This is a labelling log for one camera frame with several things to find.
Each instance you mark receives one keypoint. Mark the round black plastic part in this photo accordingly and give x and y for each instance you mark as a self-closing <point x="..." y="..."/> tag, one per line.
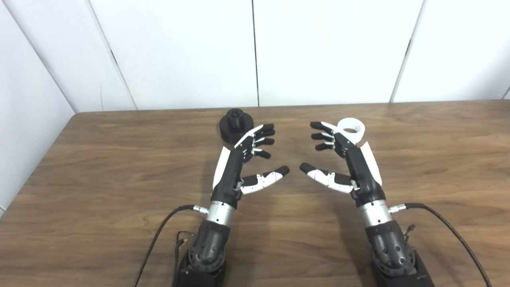
<point x="231" y="133"/>

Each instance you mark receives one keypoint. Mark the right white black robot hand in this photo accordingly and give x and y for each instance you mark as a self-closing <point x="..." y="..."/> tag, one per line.
<point x="364" y="175"/>

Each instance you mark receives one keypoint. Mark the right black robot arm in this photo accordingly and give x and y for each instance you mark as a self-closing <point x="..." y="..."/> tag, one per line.
<point x="388" y="243"/>

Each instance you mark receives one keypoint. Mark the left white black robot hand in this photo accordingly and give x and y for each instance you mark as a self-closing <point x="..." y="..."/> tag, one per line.
<point x="229" y="179"/>

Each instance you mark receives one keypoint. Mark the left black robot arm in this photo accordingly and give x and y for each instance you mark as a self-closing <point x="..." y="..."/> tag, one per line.
<point x="209" y="243"/>

